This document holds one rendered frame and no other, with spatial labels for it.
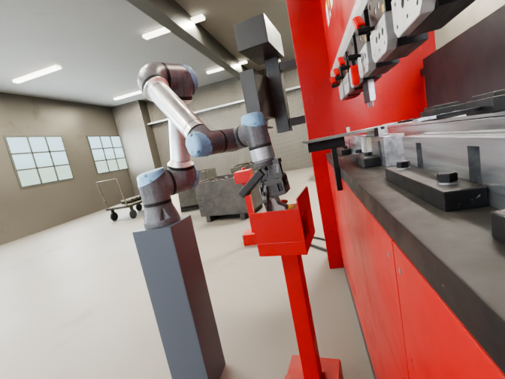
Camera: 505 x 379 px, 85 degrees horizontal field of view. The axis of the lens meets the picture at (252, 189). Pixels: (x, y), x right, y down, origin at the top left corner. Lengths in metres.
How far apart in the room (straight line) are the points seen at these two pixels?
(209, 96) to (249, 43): 7.96
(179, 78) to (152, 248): 0.68
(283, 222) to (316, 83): 1.36
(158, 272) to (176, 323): 0.24
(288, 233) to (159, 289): 0.64
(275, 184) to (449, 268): 0.63
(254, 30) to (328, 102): 0.79
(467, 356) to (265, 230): 0.66
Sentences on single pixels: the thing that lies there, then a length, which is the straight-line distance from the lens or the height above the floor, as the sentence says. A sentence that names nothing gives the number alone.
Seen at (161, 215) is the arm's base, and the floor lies 0.82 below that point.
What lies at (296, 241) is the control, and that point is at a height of 0.70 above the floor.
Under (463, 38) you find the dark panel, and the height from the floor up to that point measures 1.31.
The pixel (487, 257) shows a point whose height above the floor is 0.88.
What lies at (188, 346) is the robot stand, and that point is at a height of 0.25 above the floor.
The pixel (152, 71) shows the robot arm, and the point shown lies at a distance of 1.10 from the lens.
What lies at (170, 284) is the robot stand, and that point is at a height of 0.53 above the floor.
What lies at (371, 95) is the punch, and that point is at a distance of 1.15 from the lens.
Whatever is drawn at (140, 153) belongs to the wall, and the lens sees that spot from 10.99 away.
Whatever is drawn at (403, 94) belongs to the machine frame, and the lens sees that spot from 2.13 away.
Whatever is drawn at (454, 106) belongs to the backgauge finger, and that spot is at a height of 1.02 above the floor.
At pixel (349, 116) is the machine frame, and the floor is 1.10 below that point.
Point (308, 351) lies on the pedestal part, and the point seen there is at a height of 0.25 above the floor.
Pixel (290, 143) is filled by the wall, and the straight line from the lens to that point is 9.47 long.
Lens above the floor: 1.01
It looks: 8 degrees down
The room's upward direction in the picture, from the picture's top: 11 degrees counter-clockwise
